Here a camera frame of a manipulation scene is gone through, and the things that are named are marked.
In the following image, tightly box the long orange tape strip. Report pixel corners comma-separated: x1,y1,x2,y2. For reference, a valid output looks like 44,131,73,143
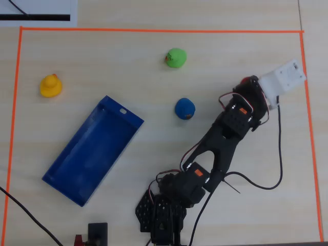
19,26,305,34

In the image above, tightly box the thin black cable on paper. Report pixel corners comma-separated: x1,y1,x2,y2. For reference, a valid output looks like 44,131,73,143
8,0,31,16

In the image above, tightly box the blue plastic rectangular box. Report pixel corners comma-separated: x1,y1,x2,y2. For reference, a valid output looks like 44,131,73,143
42,95,145,208

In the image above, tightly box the black table clamp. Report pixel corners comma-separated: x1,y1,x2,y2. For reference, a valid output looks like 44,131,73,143
88,222,109,246

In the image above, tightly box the green rubber duck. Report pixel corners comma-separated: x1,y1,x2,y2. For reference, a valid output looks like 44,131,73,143
163,48,188,69

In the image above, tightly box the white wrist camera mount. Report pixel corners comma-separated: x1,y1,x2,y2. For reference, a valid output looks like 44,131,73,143
259,58,308,111

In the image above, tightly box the yellow rubber duck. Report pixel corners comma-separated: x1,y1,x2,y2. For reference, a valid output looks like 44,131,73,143
39,73,63,98

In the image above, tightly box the white paper with black bar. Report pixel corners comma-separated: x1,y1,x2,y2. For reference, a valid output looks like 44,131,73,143
0,0,78,27

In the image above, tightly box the black camera cable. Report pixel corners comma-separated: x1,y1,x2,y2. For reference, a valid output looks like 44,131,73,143
188,96,284,246

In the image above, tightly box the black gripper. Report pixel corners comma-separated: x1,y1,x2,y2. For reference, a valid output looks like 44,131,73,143
233,75,270,131

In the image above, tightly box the thick black cable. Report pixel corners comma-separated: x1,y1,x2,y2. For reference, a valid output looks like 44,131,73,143
0,186,64,246

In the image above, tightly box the blue rubber duck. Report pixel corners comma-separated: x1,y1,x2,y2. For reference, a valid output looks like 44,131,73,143
175,97,196,120

